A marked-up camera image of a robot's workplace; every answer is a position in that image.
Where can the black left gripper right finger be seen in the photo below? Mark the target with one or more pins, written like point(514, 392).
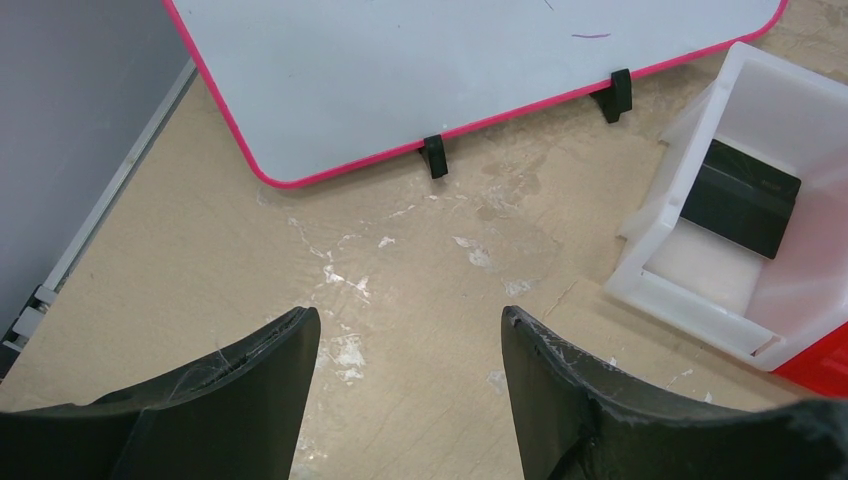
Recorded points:
point(578, 417)

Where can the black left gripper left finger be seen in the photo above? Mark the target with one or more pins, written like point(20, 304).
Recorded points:
point(235, 413)

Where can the black card in bin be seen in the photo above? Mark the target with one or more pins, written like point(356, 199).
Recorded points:
point(742, 199)

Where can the white plastic bin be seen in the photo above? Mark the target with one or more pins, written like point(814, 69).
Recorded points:
point(762, 312)

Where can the red plastic bin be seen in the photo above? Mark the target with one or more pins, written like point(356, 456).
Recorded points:
point(822, 367)

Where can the black whiteboard stand clip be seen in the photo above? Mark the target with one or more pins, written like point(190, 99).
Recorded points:
point(433, 152)
point(615, 99)

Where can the pink framed whiteboard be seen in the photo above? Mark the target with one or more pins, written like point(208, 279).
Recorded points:
point(314, 89)

